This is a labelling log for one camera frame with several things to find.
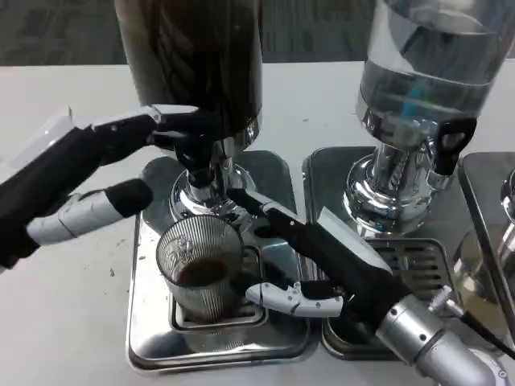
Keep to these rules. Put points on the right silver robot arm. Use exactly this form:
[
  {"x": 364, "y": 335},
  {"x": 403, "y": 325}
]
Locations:
[{"x": 426, "y": 337}]

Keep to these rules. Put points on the chrome dispenser column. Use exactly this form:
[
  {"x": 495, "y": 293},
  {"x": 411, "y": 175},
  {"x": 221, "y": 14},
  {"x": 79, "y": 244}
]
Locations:
[{"x": 509, "y": 193}]

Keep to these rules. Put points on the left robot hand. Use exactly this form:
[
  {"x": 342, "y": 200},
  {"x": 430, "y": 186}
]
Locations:
[{"x": 52, "y": 177}]

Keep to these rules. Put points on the black tap of water dispenser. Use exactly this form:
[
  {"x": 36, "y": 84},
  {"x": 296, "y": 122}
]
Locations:
[{"x": 454, "y": 140}]

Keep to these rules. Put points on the dark drink dispenser tank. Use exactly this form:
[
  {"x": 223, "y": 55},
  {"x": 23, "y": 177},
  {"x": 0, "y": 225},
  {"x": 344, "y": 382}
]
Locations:
[{"x": 193, "y": 60}]

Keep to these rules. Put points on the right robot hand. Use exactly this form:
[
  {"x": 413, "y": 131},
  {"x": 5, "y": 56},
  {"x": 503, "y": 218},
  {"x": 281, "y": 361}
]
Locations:
[{"x": 334, "y": 257}]

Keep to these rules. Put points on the black tap of dark dispenser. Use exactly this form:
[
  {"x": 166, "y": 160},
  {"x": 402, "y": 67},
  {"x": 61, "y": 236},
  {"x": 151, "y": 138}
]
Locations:
[{"x": 197, "y": 158}]

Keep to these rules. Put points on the clear ribbed glass cup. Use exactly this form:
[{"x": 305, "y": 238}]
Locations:
[{"x": 201, "y": 265}]

